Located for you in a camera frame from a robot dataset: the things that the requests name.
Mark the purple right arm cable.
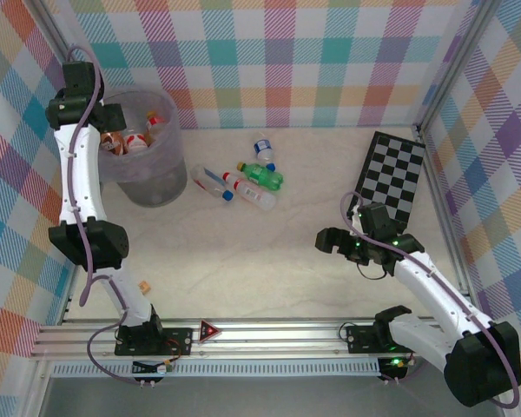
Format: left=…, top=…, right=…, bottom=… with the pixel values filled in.
left=339, top=190, right=521, bottom=408

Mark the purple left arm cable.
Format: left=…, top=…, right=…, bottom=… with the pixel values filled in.
left=64, top=45, right=157, bottom=386

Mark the clear bottle red label yellow cap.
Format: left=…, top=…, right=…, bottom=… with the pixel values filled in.
left=143, top=110, right=168, bottom=142

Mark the thin black cable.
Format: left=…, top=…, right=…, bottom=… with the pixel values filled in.
left=356, top=260, right=390, bottom=281

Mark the black and grey chessboard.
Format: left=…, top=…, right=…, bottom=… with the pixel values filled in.
left=355, top=130, right=427, bottom=227

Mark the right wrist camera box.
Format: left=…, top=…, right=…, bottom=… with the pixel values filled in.
left=354, top=202, right=396, bottom=239

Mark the white bottle red cap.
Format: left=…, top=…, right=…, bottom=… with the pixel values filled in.
left=222, top=171, right=278, bottom=213

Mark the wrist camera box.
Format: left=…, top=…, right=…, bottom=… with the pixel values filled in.
left=354, top=202, right=396, bottom=239
left=62, top=61, right=100, bottom=97

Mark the green bottle yellow cap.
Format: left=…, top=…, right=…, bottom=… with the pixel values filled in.
left=236, top=161, right=285, bottom=193

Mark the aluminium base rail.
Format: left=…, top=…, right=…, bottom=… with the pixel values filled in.
left=30, top=315, right=445, bottom=361

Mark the small clear bottle blue label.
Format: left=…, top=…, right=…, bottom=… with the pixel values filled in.
left=253, top=132, right=277, bottom=172

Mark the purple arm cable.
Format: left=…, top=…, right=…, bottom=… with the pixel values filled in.
left=64, top=45, right=157, bottom=386
left=339, top=190, right=521, bottom=408

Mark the red triangle warning sign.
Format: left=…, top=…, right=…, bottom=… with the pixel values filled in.
left=198, top=319, right=221, bottom=344

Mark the aluminium side rail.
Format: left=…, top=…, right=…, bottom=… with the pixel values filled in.
left=419, top=128, right=478, bottom=305

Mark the copper coffee bottle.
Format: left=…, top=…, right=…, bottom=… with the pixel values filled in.
left=100, top=131, right=128, bottom=156

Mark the aluminium frame post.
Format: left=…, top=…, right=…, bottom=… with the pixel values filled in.
left=415, top=0, right=494, bottom=134
left=34, top=0, right=77, bottom=66

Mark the clear bottle blue cap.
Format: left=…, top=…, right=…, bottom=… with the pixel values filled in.
left=190, top=164, right=234, bottom=202

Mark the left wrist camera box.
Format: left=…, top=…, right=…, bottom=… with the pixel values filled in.
left=62, top=61, right=100, bottom=97

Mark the small green circuit board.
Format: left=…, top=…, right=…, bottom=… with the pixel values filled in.
left=131, top=359, right=175, bottom=377
left=378, top=355, right=418, bottom=371

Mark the white slotted cable duct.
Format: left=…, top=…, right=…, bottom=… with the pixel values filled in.
left=51, top=362, right=381, bottom=379

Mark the translucent grey plastic bin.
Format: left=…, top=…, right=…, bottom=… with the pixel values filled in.
left=96, top=89, right=188, bottom=208

